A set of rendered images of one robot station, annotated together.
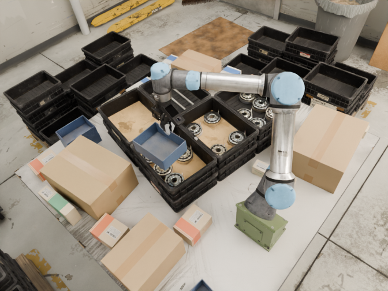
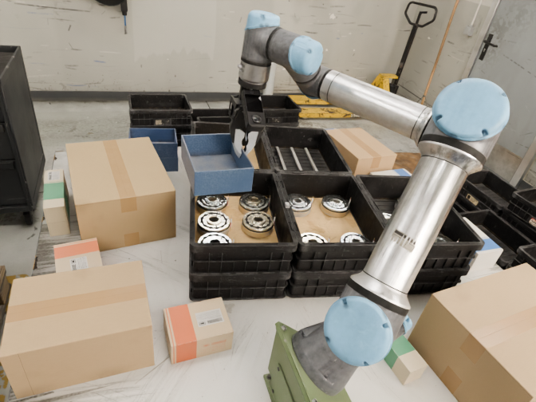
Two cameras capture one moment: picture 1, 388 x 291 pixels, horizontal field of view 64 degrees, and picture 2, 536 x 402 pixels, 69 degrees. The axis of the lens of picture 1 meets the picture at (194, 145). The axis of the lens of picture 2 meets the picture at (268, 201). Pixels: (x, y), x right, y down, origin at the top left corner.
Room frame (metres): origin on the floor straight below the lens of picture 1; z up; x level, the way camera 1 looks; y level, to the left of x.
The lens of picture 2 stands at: (0.14, -0.29, 1.63)
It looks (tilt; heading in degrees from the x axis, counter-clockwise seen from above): 34 degrees down; 19
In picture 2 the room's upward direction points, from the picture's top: 9 degrees clockwise
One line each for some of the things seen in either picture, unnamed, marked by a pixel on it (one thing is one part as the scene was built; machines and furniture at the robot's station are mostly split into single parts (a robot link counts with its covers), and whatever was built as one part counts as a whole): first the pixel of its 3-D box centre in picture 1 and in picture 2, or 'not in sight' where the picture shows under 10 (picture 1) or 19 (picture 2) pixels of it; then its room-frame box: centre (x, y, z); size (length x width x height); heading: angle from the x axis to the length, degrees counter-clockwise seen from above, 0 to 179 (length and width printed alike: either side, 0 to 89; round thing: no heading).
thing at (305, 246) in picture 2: (215, 125); (329, 207); (1.21, -0.13, 0.92); 0.40 x 0.30 x 0.02; 33
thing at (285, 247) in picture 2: (172, 153); (238, 206); (1.05, 0.12, 0.92); 0.40 x 0.30 x 0.02; 33
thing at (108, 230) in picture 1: (110, 232); (80, 267); (0.73, 0.47, 0.74); 0.16 x 0.12 x 0.07; 51
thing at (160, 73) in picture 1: (161, 78); (261, 38); (1.03, 0.10, 1.42); 0.09 x 0.08 x 0.11; 77
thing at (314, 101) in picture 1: (322, 108); not in sight; (1.74, -1.05, 0.41); 0.31 x 0.02 x 0.16; 43
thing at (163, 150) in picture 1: (160, 145); (215, 162); (0.95, 0.16, 1.11); 0.20 x 0.15 x 0.07; 44
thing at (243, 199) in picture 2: not in sight; (254, 201); (1.18, 0.12, 0.86); 0.10 x 0.10 x 0.01
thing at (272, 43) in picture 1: (270, 52); (482, 208); (2.72, -0.89, 0.31); 0.40 x 0.30 x 0.34; 43
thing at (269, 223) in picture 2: (183, 153); (258, 221); (1.08, 0.06, 0.86); 0.10 x 0.10 x 0.01
